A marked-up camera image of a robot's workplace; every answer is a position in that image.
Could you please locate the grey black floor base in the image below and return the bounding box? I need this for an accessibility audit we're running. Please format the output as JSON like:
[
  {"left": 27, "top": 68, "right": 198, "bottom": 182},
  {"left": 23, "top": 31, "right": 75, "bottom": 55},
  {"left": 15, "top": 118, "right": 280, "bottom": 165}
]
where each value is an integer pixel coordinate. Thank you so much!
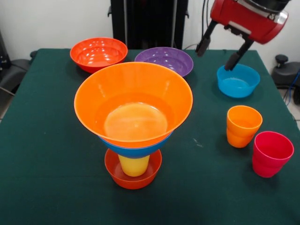
[
  {"left": 0, "top": 50, "right": 38, "bottom": 94},
  {"left": 271, "top": 54, "right": 300, "bottom": 105}
]

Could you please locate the yellow cup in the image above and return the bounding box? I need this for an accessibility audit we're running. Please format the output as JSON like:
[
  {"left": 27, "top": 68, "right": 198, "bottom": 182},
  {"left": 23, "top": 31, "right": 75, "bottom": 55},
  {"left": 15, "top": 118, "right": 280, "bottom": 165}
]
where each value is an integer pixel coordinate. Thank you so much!
[{"left": 118, "top": 154, "right": 150, "bottom": 177}]

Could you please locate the large blue bowl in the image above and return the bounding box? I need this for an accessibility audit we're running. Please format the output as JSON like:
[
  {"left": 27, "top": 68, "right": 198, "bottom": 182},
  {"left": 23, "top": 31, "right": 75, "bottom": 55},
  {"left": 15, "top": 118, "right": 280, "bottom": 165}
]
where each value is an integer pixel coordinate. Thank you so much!
[{"left": 98, "top": 131, "right": 174, "bottom": 159}]

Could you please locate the black computer tower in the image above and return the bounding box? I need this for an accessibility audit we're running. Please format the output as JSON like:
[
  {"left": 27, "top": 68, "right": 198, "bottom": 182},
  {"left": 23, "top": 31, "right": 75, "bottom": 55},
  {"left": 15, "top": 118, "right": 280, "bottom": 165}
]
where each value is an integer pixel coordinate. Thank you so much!
[{"left": 0, "top": 30, "right": 11, "bottom": 70}]

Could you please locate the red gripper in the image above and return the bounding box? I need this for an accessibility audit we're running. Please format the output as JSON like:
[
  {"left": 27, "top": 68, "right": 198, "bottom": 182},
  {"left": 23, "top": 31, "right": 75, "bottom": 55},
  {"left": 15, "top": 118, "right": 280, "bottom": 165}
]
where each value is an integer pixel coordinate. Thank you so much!
[{"left": 195, "top": 0, "right": 289, "bottom": 71}]

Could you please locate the blue cable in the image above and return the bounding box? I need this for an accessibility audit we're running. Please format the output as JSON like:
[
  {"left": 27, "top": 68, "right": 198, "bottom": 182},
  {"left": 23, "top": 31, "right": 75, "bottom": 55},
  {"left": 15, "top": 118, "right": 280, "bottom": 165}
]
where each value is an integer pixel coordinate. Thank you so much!
[{"left": 283, "top": 70, "right": 300, "bottom": 104}]

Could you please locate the pink cup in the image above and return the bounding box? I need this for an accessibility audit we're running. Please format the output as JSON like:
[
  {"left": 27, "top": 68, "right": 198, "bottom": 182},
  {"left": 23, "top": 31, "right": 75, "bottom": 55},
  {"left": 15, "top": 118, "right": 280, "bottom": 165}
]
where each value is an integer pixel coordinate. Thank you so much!
[{"left": 252, "top": 131, "right": 295, "bottom": 179}]

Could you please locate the purple bowl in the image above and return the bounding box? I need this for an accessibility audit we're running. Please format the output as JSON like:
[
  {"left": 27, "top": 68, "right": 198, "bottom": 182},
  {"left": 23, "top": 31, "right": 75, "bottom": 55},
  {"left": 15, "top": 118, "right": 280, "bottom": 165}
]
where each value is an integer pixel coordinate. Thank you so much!
[{"left": 134, "top": 46, "right": 194, "bottom": 78}]

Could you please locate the dark green tablecloth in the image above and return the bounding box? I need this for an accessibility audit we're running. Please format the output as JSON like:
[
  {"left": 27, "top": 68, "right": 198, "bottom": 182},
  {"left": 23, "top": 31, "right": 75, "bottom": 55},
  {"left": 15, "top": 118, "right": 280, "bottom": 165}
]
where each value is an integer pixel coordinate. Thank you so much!
[{"left": 0, "top": 48, "right": 300, "bottom": 225}]

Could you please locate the large orange bowl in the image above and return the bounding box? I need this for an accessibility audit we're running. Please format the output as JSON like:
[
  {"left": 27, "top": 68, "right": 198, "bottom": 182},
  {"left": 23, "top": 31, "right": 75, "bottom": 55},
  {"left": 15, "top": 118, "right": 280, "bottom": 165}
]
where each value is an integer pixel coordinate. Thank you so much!
[{"left": 74, "top": 61, "right": 194, "bottom": 148}]

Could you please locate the small red bowl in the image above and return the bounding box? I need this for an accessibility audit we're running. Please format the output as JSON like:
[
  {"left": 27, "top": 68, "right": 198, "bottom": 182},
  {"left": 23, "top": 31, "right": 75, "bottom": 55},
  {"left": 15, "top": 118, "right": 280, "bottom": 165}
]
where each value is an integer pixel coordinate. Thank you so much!
[{"left": 104, "top": 148, "right": 163, "bottom": 190}]

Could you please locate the large red bowl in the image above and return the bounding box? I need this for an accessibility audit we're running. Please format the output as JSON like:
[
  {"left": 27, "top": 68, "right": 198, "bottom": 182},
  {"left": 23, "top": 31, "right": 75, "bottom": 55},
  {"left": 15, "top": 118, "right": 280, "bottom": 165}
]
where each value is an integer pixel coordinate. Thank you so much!
[{"left": 69, "top": 37, "right": 128, "bottom": 74}]

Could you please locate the small blue bowl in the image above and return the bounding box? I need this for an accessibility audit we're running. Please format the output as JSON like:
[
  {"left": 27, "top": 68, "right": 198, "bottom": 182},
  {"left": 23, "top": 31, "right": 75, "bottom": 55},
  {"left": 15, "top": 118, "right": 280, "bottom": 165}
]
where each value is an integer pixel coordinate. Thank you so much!
[{"left": 216, "top": 63, "right": 261, "bottom": 98}]

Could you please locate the orange cup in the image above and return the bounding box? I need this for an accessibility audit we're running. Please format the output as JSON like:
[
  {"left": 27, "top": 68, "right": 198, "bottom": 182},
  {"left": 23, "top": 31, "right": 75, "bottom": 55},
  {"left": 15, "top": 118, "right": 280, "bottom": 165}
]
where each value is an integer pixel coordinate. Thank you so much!
[{"left": 226, "top": 105, "right": 263, "bottom": 149}]

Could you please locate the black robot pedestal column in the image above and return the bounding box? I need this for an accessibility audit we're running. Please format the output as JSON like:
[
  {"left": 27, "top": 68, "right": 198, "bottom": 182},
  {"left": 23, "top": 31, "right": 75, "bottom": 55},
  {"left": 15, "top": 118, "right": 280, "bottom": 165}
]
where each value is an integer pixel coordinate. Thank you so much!
[{"left": 107, "top": 0, "right": 189, "bottom": 50}]

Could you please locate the black wall cable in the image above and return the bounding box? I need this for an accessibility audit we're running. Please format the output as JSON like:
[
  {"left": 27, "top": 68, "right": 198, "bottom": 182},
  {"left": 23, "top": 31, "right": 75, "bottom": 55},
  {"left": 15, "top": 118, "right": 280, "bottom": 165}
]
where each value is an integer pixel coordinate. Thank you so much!
[{"left": 182, "top": 0, "right": 213, "bottom": 50}]

